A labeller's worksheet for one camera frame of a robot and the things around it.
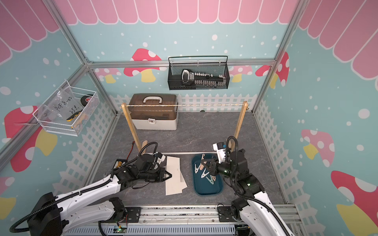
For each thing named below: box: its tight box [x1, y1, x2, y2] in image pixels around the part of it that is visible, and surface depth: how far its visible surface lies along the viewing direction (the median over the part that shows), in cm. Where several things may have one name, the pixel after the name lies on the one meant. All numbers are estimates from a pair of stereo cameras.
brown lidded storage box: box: [127, 93, 179, 131], surface depth 101 cm
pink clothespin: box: [199, 153, 205, 171], surface depth 72 cm
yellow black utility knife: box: [65, 109, 84, 122], surface depth 68 cm
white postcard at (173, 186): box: [164, 177, 183, 196], surface depth 84 cm
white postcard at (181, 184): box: [177, 172, 188, 191], surface depth 84 cm
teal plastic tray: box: [191, 153, 223, 196], surface depth 86 cm
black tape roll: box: [80, 95, 93, 107], surface depth 82 cm
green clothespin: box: [205, 174, 215, 185], surface depth 86 cm
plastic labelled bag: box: [41, 87, 85, 122], surface depth 69 cm
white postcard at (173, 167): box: [165, 155, 181, 183], surface depth 85 cm
